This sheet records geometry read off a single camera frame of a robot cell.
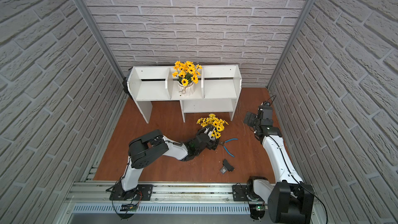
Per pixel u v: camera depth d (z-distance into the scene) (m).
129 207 0.72
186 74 0.75
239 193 0.74
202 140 0.71
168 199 0.73
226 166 0.81
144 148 0.53
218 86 0.89
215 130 0.81
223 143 0.90
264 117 0.61
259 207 0.71
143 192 0.73
